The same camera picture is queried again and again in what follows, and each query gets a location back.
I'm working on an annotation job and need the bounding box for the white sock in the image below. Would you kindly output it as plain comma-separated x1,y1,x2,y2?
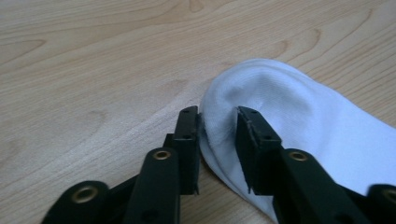
198,58,396,224

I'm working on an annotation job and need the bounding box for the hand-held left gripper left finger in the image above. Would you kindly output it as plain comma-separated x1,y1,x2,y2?
163,105,202,196

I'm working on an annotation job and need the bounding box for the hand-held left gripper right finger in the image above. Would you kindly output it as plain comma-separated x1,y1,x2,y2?
234,105,283,197

